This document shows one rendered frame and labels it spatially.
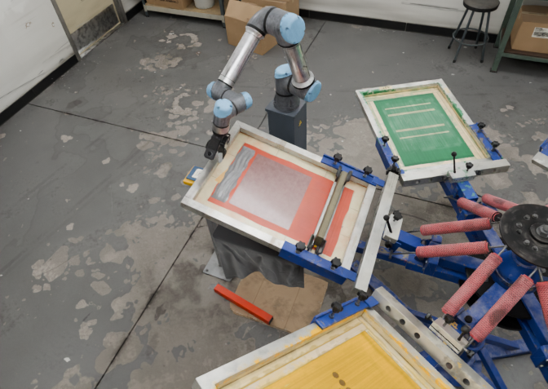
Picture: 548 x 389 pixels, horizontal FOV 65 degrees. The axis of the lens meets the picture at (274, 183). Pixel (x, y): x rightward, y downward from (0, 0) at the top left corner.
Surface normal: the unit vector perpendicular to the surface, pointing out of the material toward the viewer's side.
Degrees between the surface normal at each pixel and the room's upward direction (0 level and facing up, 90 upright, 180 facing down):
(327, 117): 0
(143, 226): 0
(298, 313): 0
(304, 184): 15
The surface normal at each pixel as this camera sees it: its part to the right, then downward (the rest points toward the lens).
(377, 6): -0.37, 0.70
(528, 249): -0.06, -0.67
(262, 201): 0.19, -0.58
